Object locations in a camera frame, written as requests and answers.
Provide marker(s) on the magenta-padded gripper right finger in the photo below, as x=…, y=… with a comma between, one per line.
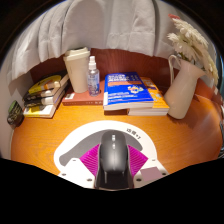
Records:
x=150, y=170

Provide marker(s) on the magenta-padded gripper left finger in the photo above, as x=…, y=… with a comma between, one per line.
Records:
x=78, y=170

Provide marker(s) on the black computer mouse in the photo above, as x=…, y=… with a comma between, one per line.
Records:
x=114, y=153

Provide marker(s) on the white and grey mouse pad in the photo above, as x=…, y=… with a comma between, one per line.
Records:
x=83, y=136

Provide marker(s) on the yellow and white book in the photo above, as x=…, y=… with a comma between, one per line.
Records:
x=38, y=110

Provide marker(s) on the red-brown book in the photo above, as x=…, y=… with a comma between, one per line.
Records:
x=81, y=98

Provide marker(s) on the dark-covered book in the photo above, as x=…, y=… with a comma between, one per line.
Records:
x=41, y=94
x=41, y=100

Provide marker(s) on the blue book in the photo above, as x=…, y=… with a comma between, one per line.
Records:
x=126, y=90

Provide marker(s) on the green mug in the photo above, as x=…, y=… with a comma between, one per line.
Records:
x=15, y=114

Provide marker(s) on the white ceramic pitcher vase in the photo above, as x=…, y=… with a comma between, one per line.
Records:
x=183, y=90

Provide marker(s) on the clear spray bottle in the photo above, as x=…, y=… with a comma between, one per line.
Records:
x=93, y=81

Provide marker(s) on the beige lidded travel cup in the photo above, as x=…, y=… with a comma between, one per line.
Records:
x=77, y=71

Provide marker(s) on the white curtain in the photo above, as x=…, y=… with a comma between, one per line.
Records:
x=100, y=26

